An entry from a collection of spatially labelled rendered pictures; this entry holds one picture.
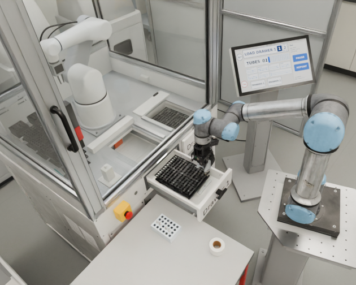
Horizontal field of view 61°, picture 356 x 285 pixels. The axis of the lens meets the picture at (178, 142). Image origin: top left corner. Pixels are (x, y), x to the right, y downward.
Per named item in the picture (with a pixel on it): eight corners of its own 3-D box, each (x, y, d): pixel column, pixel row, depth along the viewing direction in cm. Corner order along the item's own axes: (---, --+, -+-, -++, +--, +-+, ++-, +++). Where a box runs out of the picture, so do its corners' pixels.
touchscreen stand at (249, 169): (292, 191, 249) (324, 86, 180) (241, 202, 245) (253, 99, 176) (267, 150, 286) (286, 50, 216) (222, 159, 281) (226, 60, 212)
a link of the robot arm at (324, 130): (318, 206, 134) (354, 102, 98) (310, 232, 124) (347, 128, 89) (290, 196, 139) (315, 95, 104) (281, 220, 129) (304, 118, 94)
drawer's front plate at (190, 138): (212, 128, 190) (212, 114, 183) (185, 155, 174) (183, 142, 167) (209, 127, 191) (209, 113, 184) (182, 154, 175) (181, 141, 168)
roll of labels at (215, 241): (225, 244, 139) (226, 239, 136) (222, 258, 134) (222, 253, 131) (211, 240, 141) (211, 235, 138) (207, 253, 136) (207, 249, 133)
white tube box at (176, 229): (181, 230, 146) (181, 226, 143) (170, 243, 141) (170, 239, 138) (162, 217, 152) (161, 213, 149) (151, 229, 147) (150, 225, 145)
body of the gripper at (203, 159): (191, 162, 143) (189, 143, 135) (201, 151, 148) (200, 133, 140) (204, 168, 139) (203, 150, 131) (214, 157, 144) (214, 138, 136)
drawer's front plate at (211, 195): (231, 182, 157) (232, 168, 150) (200, 223, 141) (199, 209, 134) (228, 181, 158) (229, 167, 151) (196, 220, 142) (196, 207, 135)
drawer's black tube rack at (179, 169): (209, 179, 158) (209, 171, 153) (190, 202, 148) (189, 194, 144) (176, 162, 168) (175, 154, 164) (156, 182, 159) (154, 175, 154)
